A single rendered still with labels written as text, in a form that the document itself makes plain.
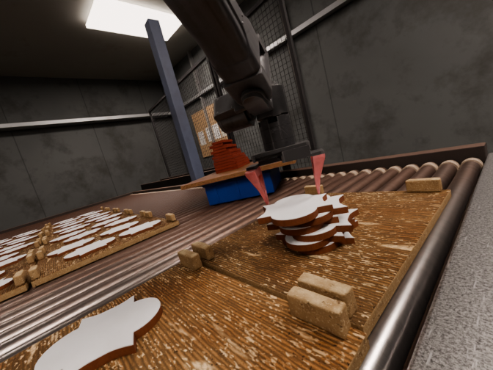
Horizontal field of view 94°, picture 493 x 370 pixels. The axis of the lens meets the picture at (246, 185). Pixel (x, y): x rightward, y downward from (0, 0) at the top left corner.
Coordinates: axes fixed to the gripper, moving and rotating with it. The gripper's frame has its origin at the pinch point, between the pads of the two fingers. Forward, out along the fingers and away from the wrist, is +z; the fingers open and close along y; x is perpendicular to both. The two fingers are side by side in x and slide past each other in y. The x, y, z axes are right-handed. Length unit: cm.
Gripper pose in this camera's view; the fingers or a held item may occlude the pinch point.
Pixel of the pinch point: (291, 194)
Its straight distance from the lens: 44.7
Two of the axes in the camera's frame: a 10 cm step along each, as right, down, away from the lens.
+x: -2.0, 2.1, -9.6
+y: -9.5, 2.2, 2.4
